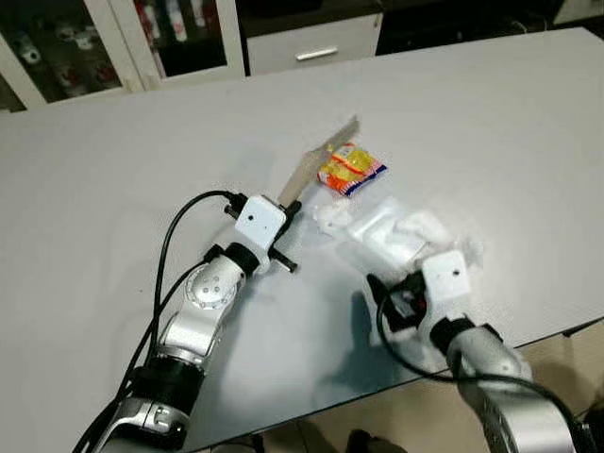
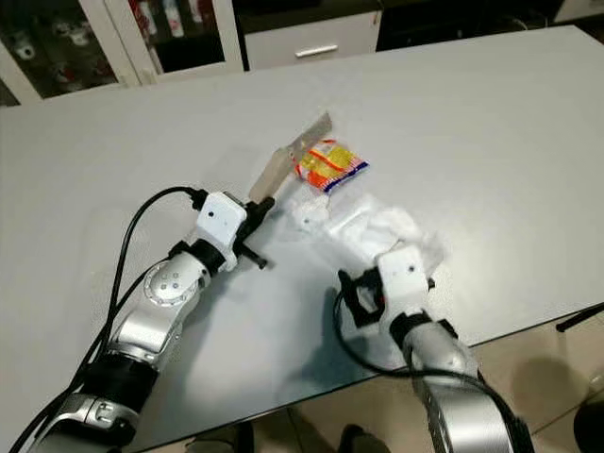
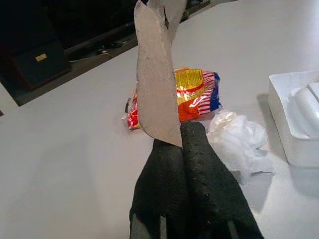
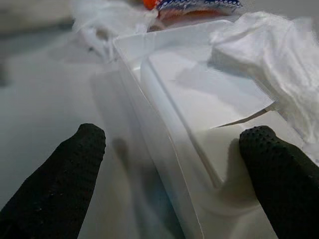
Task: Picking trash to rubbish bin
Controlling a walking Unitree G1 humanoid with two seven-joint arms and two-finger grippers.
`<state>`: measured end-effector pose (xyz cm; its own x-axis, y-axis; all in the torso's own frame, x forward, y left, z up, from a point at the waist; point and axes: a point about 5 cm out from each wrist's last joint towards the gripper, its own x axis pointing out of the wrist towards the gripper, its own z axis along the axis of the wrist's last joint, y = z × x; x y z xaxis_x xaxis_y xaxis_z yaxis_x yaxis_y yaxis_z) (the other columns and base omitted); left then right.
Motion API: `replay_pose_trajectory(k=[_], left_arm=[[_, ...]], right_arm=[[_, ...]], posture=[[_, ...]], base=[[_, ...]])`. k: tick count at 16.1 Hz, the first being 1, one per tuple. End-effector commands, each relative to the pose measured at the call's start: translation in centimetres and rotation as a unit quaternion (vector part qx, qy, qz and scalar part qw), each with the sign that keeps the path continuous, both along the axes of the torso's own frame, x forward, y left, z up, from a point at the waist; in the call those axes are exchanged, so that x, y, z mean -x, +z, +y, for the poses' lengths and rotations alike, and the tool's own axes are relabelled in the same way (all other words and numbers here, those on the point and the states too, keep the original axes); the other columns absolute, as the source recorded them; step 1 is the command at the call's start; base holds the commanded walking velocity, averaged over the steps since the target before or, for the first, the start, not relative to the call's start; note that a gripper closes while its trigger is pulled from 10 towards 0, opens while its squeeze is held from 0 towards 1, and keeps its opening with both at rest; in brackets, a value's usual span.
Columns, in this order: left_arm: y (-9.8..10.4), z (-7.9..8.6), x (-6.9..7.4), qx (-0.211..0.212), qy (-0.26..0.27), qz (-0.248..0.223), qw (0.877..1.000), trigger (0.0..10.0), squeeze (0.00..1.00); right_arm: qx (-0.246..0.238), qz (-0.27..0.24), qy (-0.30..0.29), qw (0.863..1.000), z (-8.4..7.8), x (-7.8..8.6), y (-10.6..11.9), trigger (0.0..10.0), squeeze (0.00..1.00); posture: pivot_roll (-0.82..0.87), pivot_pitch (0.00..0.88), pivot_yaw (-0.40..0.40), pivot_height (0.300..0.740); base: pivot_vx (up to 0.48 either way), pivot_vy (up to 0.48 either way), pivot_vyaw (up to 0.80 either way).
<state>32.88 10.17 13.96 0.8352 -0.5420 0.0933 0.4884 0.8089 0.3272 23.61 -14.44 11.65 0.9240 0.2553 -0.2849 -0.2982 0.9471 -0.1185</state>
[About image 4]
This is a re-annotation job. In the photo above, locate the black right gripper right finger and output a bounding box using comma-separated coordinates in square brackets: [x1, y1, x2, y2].
[238, 125, 319, 239]

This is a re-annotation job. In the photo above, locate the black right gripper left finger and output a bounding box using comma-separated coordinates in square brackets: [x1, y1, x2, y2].
[0, 123, 107, 239]

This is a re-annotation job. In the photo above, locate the white plastic tray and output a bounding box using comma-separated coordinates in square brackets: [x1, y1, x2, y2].
[91, 18, 281, 239]

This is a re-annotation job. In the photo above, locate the crumpled white tissue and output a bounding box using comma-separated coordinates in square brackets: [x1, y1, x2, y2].
[208, 11, 319, 152]

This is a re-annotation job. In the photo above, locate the white plastic bag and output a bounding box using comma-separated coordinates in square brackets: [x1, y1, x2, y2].
[71, 0, 158, 62]

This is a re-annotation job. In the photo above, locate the orange blue snack wrapper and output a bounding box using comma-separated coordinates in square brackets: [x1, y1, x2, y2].
[143, 0, 244, 19]

